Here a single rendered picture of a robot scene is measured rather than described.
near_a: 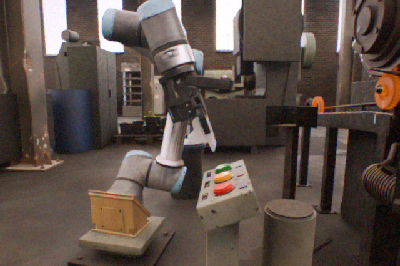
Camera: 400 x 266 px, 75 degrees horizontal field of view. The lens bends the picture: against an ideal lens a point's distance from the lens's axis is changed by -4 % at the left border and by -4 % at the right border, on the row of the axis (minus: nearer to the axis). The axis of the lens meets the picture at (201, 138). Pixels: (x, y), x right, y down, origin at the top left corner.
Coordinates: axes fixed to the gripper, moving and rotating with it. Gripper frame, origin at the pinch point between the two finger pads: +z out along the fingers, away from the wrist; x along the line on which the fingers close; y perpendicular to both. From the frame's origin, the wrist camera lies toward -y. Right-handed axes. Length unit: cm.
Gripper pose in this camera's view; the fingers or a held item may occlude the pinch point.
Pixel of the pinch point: (214, 145)
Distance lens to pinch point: 66.7
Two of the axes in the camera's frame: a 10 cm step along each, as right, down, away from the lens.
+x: -0.7, 1.6, -9.9
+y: -9.4, 3.3, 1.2
